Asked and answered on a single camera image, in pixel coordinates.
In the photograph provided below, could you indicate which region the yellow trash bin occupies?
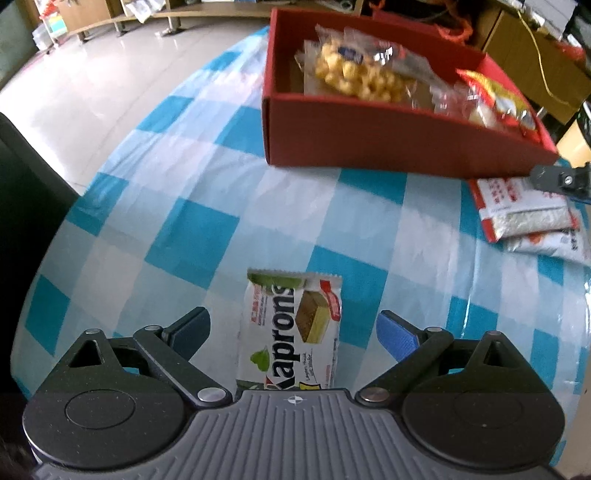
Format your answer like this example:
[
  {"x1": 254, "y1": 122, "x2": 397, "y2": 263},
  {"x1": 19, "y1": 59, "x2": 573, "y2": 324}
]
[{"x1": 557, "y1": 101, "x2": 591, "y2": 167}]

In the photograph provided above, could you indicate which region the white pouch snack packet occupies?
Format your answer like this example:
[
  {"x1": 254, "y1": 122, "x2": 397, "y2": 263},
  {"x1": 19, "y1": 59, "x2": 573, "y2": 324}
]
[{"x1": 503, "y1": 209, "x2": 590, "y2": 267}]

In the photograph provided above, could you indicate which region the red cardboard box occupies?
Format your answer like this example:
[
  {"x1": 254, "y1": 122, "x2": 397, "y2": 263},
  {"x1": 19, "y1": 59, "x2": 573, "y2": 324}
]
[{"x1": 262, "y1": 8, "x2": 559, "y2": 179}]

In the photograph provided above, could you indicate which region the blue white checkered tablecloth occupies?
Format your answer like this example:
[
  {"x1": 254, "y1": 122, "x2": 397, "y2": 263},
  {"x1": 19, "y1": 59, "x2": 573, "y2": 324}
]
[{"x1": 8, "y1": 25, "x2": 591, "y2": 467}]

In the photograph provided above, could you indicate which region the Kaprons wafer packet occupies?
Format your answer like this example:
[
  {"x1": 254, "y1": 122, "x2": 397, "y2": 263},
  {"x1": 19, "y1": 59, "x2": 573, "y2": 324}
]
[{"x1": 236, "y1": 269, "x2": 342, "y2": 391}]

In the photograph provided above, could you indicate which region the red yellow snack packet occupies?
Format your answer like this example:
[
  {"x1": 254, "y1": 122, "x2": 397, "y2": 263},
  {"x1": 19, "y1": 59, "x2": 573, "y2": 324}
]
[{"x1": 457, "y1": 69, "x2": 541, "y2": 143}]

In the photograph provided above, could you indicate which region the red white snack packet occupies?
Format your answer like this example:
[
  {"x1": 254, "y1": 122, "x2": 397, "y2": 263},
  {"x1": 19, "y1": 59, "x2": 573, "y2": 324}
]
[{"x1": 468, "y1": 177, "x2": 579, "y2": 243}]

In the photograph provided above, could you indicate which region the orange plastic bag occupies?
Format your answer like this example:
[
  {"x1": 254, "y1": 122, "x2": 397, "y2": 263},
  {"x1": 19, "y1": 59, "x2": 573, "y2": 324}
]
[{"x1": 368, "y1": 1, "x2": 474, "y2": 45}]

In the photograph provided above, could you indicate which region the yellow cable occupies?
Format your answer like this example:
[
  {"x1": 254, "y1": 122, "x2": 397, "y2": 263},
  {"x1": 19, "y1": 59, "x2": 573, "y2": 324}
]
[{"x1": 514, "y1": 6, "x2": 581, "y2": 110}]

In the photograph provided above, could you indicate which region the waffle snack bag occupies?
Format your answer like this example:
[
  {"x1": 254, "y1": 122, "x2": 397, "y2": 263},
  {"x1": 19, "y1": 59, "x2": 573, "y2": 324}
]
[{"x1": 294, "y1": 25, "x2": 450, "y2": 108}]

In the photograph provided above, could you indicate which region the white round cake packet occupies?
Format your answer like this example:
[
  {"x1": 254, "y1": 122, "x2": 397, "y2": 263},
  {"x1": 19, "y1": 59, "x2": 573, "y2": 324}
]
[{"x1": 430, "y1": 83, "x2": 501, "y2": 129}]

